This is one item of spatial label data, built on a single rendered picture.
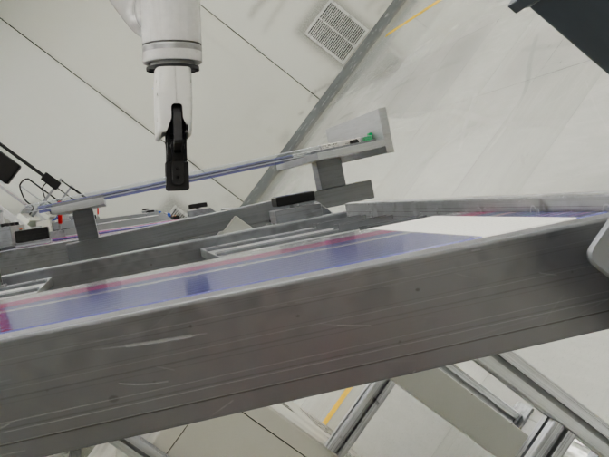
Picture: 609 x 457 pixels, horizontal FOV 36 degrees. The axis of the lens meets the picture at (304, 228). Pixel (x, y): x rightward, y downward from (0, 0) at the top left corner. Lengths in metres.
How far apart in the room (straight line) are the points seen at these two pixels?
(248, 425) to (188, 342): 1.52
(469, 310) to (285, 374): 0.10
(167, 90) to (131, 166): 7.27
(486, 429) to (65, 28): 7.48
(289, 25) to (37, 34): 2.26
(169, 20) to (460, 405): 0.75
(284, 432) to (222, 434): 0.13
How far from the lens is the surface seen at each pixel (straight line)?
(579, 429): 1.36
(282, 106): 8.75
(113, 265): 1.16
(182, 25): 1.33
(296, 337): 0.49
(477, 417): 1.57
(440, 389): 1.54
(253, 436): 2.00
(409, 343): 0.50
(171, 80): 1.31
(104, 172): 8.57
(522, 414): 2.12
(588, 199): 0.60
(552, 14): 1.35
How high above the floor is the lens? 0.96
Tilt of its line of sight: 10 degrees down
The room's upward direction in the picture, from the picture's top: 53 degrees counter-clockwise
